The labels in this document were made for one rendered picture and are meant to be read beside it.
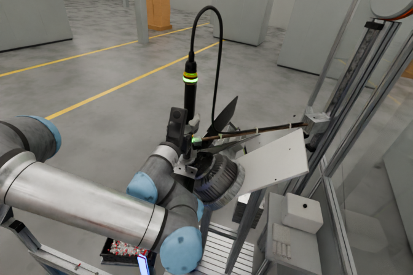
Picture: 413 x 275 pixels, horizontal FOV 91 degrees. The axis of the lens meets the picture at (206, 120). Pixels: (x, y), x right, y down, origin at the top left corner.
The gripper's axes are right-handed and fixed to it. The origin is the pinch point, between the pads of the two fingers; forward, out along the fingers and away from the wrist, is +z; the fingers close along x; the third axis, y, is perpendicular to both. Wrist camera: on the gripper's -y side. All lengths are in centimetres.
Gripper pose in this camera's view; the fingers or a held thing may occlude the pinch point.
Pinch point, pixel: (192, 112)
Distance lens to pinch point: 73.1
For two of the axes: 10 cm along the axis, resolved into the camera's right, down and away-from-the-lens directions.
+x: 9.5, 2.3, -1.9
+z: 2.9, -5.4, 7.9
